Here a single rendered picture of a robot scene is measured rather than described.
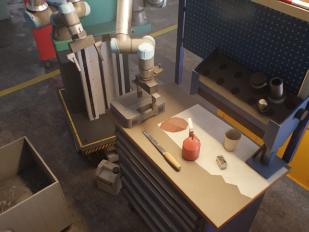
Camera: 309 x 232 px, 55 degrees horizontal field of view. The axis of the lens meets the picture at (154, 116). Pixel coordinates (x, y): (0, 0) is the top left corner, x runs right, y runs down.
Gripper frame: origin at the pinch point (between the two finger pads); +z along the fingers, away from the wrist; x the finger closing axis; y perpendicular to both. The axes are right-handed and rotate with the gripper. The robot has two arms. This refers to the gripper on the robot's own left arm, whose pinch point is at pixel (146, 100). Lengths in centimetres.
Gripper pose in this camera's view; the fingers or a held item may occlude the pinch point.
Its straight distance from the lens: 156.6
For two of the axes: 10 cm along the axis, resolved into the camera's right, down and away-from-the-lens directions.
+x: 6.0, 5.3, -6.0
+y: -8.0, 3.9, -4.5
